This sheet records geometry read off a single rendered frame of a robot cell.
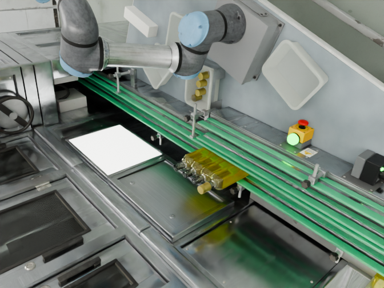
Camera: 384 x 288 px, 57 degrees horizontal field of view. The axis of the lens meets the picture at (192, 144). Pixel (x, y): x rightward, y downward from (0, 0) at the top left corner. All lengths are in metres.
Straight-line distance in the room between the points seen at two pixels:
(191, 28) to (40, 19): 3.83
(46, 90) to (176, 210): 1.06
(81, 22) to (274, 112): 0.84
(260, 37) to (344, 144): 0.50
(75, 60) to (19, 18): 3.70
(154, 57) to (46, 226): 0.77
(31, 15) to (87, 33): 3.79
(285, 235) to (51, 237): 0.90
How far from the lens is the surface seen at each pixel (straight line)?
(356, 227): 1.28
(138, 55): 1.32
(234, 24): 1.40
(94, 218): 1.52
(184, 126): 1.74
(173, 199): 1.52
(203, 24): 1.30
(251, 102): 1.61
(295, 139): 1.40
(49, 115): 2.18
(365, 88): 1.34
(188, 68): 1.39
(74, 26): 1.20
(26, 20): 4.97
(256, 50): 1.42
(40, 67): 2.08
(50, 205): 1.62
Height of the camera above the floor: 1.95
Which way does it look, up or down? 37 degrees down
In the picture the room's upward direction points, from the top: 111 degrees counter-clockwise
